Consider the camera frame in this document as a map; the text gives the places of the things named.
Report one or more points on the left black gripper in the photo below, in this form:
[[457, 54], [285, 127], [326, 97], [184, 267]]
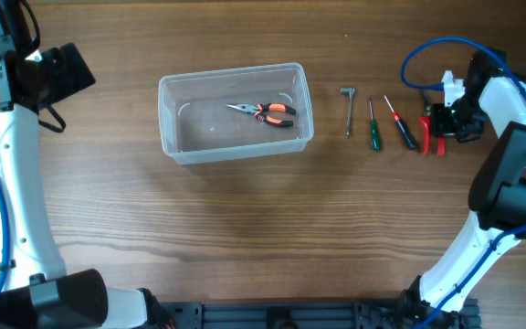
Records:
[[74, 74]]

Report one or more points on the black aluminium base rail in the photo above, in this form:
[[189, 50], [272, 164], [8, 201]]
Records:
[[367, 314]]

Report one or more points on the red and black screwdriver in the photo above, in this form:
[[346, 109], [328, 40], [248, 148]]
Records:
[[407, 137]]

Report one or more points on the red handled pruning shears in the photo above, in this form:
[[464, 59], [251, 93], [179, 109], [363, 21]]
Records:
[[426, 124]]

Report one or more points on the clear plastic container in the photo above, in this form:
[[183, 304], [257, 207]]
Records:
[[197, 127]]

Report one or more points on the orange black needle-nose pliers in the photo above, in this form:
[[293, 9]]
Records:
[[262, 112]]

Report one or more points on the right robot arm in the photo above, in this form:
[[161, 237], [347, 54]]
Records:
[[496, 221]]

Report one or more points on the green handled screwdriver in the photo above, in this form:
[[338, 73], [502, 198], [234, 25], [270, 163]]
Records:
[[375, 135]]

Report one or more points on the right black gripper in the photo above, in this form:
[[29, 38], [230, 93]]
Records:
[[440, 128]]

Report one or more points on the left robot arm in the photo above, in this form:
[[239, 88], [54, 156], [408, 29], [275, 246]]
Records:
[[36, 291]]

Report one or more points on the small metal socket wrench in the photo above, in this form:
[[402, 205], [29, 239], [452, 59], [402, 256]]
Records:
[[349, 91]]

